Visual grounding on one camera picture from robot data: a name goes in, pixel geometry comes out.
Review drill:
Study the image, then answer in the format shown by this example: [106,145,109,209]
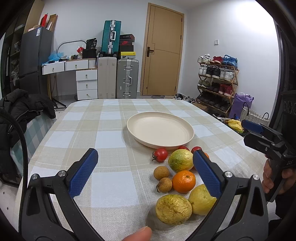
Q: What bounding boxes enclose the yellow bananas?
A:
[226,119,244,134]

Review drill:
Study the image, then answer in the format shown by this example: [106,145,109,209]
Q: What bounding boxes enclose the checkered tablecloth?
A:
[28,99,266,240]

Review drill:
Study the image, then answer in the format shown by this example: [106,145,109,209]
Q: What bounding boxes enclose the white drawer desk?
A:
[42,58,98,100]

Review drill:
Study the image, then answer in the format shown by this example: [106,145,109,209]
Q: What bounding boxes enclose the cream round plate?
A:
[126,112,195,150]

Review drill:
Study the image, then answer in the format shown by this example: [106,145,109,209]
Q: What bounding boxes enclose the person's left hand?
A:
[123,226,152,241]

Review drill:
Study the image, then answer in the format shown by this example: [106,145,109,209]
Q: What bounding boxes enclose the wooden door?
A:
[140,3,184,96]

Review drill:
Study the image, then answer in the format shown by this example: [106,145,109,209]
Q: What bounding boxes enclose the red tomato with stem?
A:
[152,148,168,163]

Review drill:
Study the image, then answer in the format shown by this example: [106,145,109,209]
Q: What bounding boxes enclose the woven basket bag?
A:
[240,102,270,126]

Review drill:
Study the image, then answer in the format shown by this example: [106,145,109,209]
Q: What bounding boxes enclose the person's right hand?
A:
[261,159,296,194]

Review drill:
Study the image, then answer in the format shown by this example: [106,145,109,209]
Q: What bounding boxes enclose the teal suitcase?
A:
[100,20,121,57]

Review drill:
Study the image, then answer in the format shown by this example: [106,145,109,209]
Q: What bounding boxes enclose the wooden shoe rack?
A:
[197,63,239,117]

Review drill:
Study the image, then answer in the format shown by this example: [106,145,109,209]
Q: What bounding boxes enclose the stacked shoe boxes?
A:
[119,34,136,59]

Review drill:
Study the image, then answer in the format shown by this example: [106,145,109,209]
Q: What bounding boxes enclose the green-yellow passion fruit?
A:
[168,149,194,173]

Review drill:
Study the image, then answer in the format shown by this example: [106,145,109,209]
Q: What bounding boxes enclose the black jacket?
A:
[1,89,56,185]

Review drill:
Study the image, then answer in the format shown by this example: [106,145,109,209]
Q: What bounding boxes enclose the black refrigerator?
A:
[19,27,53,95]

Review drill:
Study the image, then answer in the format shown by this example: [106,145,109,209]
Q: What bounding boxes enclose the brown longan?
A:
[153,166,170,180]
[156,177,173,193]

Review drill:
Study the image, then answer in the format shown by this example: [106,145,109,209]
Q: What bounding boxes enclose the silver aluminium suitcase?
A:
[116,59,139,99]

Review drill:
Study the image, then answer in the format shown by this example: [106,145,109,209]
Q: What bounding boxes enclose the smooth yellow passion fruit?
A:
[189,184,217,216]

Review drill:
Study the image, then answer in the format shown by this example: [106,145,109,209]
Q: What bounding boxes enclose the purple bag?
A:
[228,92,254,119]

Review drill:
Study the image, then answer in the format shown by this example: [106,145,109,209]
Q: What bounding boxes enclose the wrinkled yellow passion fruit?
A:
[155,194,193,225]

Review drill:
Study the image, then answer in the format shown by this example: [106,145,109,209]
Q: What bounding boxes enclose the beige suitcase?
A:
[97,57,117,99]

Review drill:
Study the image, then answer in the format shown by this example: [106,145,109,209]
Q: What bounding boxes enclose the black cable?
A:
[0,107,29,183]

